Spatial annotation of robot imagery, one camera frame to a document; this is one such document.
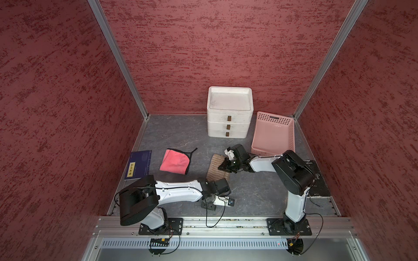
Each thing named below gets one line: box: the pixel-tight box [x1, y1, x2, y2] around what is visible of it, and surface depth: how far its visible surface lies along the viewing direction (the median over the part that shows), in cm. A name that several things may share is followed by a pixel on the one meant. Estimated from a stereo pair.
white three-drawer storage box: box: [206, 85, 255, 139], surface depth 97 cm
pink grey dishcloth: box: [159, 147, 198, 175], surface depth 96 cm
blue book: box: [124, 150, 152, 181], surface depth 97 cm
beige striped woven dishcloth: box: [205, 153, 230, 182], surface depth 94 cm
